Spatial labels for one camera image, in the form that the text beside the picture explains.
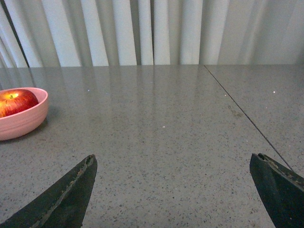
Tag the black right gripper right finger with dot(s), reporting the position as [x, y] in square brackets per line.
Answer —
[280, 189]

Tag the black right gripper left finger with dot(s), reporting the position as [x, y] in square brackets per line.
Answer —
[62, 205]

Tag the red apple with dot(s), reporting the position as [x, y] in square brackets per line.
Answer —
[14, 101]

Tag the pink plastic bowl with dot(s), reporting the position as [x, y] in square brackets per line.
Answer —
[20, 124]

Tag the white pleated curtain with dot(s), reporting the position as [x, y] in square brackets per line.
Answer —
[73, 33]

